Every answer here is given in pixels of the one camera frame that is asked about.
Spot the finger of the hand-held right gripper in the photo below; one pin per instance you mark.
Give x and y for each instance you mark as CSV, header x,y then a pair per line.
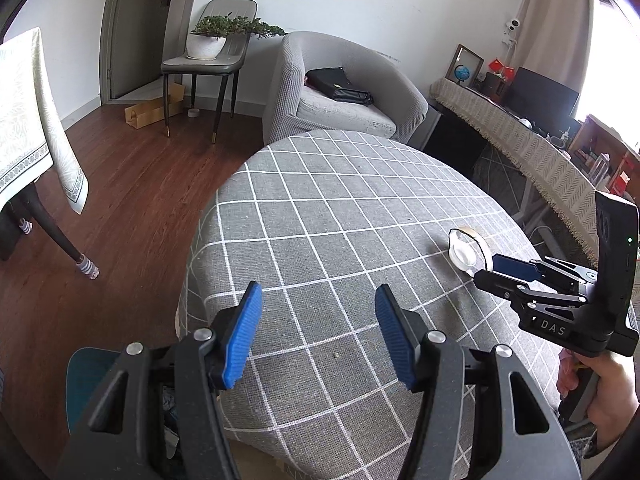
x,y
500,280
512,266

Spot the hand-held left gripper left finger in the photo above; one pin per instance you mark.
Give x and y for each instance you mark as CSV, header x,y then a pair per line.
x,y
242,332

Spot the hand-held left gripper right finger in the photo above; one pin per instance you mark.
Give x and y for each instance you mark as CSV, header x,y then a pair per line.
x,y
395,335

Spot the teal trash bin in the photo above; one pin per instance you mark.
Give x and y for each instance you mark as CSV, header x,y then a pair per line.
x,y
85,375

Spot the person's right hand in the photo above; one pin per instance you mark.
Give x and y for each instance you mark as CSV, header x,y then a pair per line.
x,y
612,395

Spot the clear plastic bottle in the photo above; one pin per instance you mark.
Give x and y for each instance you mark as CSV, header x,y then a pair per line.
x,y
600,167

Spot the grey checked tablecloth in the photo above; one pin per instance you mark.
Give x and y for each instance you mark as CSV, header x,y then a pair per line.
x,y
325,240

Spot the beige fringed desk cloth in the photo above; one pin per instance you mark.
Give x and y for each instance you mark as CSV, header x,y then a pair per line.
x,y
525,145

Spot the black cabinet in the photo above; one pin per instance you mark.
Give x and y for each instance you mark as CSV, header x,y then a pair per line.
x,y
455,135

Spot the wooden shelf box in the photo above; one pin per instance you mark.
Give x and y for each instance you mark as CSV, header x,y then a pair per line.
x,y
600,135

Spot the black monitor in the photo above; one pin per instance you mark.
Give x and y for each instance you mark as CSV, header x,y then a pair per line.
x,y
542,92

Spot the wooden speaker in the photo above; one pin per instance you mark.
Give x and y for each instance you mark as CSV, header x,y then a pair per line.
x,y
495,85

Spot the small blue globe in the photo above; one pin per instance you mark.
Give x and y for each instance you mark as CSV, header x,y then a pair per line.
x,y
463,72

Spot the small red flags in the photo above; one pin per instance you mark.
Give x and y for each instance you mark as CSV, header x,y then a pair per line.
x,y
500,66

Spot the dark table leg with sock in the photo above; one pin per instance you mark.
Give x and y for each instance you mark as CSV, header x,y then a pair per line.
x,y
60,232

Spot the grey armchair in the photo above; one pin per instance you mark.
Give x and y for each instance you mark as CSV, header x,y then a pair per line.
x,y
345,110

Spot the flat cardboard box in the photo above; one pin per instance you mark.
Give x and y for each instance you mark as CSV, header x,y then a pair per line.
x,y
150,112

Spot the beige curtain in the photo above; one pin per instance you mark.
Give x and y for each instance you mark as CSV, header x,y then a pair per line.
x,y
555,20

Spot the black handbag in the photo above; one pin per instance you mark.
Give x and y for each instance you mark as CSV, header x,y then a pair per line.
x,y
340,85

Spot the potted plant in white pot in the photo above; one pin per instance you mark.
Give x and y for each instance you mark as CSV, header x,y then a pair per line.
x,y
205,45

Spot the white patterned tablecloth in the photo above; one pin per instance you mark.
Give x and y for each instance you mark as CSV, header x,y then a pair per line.
x,y
30,120

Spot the grey door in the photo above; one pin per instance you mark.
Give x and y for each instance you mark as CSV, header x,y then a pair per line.
x,y
135,35

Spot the grey dining chair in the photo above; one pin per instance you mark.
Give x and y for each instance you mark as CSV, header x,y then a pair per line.
x,y
230,7

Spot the wooden picture frame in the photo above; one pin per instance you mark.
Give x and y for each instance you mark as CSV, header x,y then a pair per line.
x,y
472,55

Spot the white security camera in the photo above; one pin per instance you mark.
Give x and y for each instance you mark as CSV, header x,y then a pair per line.
x,y
512,27

